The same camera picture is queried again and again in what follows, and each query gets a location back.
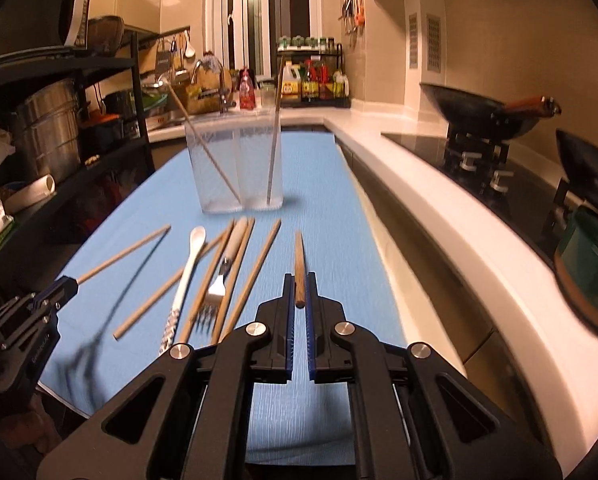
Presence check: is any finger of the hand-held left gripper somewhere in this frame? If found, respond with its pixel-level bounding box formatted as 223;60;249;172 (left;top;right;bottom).
28;275;80;317

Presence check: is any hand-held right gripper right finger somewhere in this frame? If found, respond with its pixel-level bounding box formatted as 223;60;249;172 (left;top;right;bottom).
305;271;564;480

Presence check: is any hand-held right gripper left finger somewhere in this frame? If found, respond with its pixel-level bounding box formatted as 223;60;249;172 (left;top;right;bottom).
36;272;296;480

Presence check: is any wooden chopstick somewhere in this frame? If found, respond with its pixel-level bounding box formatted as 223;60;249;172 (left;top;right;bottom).
265;55;288;207
166;82;242;202
76;225;172;283
294;231;306;309
226;218;283;335
177;218;236;346
212;217;255;345
112;232;227;341

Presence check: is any white-handled metal fork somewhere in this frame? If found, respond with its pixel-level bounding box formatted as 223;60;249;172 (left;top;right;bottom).
195;217;252;333

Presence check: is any clear plastic utensil holder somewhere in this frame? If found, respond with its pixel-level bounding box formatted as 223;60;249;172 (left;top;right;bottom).
184;110;285;216

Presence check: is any white roll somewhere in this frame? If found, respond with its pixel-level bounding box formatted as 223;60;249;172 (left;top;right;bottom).
4;174;56;215

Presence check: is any red plastic bag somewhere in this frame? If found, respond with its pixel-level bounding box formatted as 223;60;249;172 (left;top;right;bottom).
79;175;140;222

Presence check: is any blue table mat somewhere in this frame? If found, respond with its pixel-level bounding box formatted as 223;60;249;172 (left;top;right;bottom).
38;130;410;467

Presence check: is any steel stockpot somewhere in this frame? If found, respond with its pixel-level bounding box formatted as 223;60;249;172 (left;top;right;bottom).
12;77;82;186

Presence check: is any black kettle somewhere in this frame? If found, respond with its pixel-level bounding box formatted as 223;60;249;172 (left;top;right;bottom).
104;91;132;116

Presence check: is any black glass cooktop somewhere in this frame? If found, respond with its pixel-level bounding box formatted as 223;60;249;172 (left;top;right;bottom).
381;129;598;356

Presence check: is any black spice rack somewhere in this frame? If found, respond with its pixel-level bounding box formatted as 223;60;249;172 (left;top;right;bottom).
276;35;352;108

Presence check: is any black shelf rack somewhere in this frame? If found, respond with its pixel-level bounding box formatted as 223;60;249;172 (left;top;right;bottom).
0;30;155;311

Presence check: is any glass jar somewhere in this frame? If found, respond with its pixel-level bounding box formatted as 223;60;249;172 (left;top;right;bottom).
256;80;277;108

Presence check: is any red dish soap bottle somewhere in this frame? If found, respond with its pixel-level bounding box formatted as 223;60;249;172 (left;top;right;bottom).
238;66;256;110

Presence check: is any yellow-label oil bottle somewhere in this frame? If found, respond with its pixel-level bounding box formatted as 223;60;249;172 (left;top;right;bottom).
280;62;301;101

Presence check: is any dark soy sauce bottle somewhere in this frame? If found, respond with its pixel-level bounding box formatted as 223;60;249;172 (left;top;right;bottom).
301;62;320;101

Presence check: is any wooden cutting board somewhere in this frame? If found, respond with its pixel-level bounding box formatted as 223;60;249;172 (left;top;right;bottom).
184;52;232;115

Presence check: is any metal grater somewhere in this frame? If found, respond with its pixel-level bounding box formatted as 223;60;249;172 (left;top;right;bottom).
154;42;173;74

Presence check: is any chrome faucet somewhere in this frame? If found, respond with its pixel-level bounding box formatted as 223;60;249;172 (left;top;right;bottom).
191;59;237;113

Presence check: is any brown basket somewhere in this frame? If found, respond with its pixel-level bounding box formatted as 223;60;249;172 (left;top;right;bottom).
86;16;125;56

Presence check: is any black kitchen appliance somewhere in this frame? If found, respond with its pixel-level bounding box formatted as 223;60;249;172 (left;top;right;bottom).
0;0;92;61

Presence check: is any row of spice jars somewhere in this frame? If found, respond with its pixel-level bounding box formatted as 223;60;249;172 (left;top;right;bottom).
278;35;336;50

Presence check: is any black pan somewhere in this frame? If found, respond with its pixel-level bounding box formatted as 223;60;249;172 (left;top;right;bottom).
555;129;598;197

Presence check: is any window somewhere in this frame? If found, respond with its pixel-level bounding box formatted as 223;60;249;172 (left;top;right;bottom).
204;0;325;81

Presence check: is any white spoon with patterned handle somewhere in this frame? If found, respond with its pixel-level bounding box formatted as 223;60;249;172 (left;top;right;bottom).
156;226;208;357

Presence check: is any black wok with wooden handle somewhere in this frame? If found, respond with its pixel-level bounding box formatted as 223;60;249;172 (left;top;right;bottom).
419;82;562;142

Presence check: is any wall vent grille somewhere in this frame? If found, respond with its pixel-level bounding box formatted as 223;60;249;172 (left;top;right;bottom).
425;14;442;71
407;12;420;68

